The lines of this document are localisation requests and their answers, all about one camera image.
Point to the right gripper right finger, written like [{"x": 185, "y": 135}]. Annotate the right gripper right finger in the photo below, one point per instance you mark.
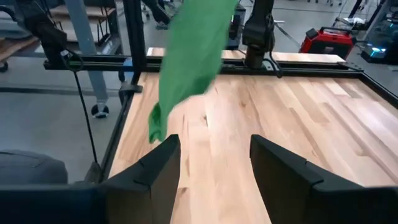
[{"x": 311, "y": 202}]

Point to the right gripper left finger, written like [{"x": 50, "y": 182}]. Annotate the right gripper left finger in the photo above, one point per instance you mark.
[{"x": 133, "y": 202}]

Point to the green elastic bandage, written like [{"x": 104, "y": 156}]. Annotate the green elastic bandage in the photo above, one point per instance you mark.
[{"x": 192, "y": 46}]

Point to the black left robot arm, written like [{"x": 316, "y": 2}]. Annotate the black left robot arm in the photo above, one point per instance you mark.
[{"x": 258, "y": 31}]

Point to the person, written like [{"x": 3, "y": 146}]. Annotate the person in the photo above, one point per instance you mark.
[
  {"x": 31, "y": 168},
  {"x": 158, "y": 12}
]

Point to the red toolbox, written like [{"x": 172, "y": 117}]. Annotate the red toolbox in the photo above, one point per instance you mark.
[{"x": 329, "y": 43}]

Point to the blue lit device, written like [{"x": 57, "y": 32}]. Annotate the blue lit device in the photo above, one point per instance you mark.
[{"x": 374, "y": 51}]

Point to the wood top workbench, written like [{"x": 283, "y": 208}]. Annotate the wood top workbench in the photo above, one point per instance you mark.
[{"x": 87, "y": 37}]

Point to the black computer tower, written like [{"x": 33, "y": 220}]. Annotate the black computer tower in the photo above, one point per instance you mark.
[{"x": 237, "y": 25}]

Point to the flat cardboard stack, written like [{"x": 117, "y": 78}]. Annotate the flat cardboard stack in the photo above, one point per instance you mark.
[{"x": 15, "y": 48}]

